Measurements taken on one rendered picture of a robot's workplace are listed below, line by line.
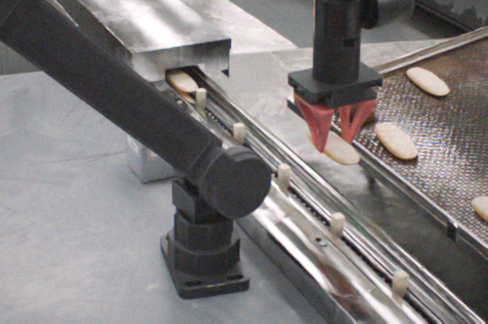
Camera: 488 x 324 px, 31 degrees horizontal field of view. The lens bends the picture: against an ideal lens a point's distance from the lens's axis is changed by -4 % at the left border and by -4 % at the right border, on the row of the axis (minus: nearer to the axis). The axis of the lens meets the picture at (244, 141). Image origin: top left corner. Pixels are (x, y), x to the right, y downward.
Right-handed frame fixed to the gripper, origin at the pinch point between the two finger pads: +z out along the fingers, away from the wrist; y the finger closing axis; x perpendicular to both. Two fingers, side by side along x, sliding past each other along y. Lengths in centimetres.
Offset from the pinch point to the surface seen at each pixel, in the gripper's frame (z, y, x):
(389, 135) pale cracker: 4.5, 12.5, 5.1
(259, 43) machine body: 14, 23, 65
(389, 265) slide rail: 9.6, -0.5, -14.6
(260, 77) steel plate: 13, 15, 49
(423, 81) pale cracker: 3.0, 25.7, 15.2
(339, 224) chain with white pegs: 8.5, -2.1, -5.6
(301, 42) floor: 102, 140, 251
